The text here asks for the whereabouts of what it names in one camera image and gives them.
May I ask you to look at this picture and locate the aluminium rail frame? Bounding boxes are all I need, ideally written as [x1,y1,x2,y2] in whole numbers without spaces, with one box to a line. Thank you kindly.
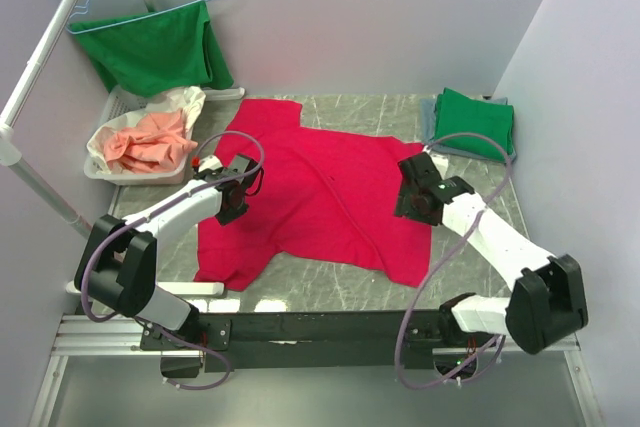
[31,315,604,426]

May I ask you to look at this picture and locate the white laundry basket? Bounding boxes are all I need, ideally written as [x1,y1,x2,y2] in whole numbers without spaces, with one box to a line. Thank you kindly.
[84,87,187,185]

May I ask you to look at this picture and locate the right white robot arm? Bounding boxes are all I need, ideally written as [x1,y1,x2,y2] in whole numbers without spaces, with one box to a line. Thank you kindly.
[394,152,589,354]

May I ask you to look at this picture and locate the white clothes rack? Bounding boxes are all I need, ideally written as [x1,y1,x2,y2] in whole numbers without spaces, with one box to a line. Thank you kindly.
[0,0,246,298]

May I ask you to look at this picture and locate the red t-shirt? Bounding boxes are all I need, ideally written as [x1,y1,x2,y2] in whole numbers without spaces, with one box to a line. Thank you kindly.
[195,99,431,291]

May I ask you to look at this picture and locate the black base beam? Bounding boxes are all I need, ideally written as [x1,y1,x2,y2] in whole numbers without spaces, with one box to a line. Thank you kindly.
[140,309,496,380]

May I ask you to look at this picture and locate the white cloth in basket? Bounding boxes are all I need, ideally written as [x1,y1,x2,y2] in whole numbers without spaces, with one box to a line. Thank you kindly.
[87,86,205,175]

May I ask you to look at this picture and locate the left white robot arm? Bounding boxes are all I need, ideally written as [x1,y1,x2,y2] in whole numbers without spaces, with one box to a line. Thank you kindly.
[74,154,263,349]

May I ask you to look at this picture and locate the folded green t-shirt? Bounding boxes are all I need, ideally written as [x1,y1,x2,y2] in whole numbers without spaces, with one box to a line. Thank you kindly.
[433,88,515,161]

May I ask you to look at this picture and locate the peach t-shirt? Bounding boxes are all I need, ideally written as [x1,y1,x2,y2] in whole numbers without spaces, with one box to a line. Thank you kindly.
[103,110,197,174]

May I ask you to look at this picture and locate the folded grey-blue t-shirt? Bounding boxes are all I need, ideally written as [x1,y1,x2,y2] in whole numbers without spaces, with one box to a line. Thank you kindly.
[420,96,516,164]

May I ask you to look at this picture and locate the hanging green t-shirt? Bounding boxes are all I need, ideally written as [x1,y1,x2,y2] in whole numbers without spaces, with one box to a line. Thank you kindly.
[69,2,234,98]

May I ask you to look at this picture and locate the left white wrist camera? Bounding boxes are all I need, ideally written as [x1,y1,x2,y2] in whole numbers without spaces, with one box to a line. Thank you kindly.
[191,155,223,175]

